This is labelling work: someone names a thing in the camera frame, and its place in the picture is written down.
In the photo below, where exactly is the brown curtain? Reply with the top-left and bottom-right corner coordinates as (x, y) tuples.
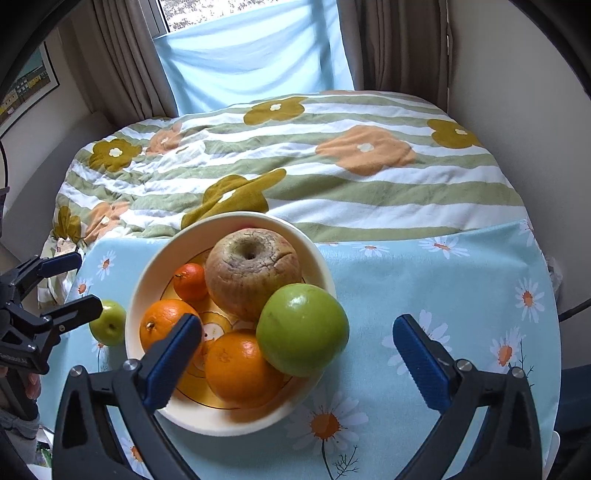
(338, 0), (452, 110)
(58, 0), (177, 128)

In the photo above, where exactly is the framed wall picture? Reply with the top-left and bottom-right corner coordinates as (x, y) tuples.
(0, 41), (60, 135)

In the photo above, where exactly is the medium orange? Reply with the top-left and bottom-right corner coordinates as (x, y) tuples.
(204, 329), (284, 408)

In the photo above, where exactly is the small mandarin in bowl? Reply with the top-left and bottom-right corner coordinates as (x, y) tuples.
(172, 263), (208, 302)

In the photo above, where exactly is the left brown curtain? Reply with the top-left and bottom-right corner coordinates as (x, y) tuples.
(58, 0), (177, 128)

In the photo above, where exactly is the large orange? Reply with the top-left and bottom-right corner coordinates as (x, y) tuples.
(139, 299), (199, 352)

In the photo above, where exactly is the person's left hand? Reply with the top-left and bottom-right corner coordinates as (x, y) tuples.
(1, 373), (41, 409)

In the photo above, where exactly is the striped floral quilt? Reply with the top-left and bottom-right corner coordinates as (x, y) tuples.
(38, 89), (530, 296)

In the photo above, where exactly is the cream yellow duck bowl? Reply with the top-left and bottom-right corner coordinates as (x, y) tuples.
(125, 211), (337, 437)

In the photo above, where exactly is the right brown curtain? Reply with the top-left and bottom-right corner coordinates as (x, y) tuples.
(338, 0), (452, 110)

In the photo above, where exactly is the green apple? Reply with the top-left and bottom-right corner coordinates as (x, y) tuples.
(89, 300), (126, 346)
(256, 283), (349, 378)

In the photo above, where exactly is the black cable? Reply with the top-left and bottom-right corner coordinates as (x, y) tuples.
(557, 297), (591, 323)

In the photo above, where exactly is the wrinkled brown apple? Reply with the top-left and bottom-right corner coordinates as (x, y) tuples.
(204, 228), (303, 322)

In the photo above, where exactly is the light blue window cloth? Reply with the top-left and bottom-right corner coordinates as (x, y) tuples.
(154, 1), (353, 115)

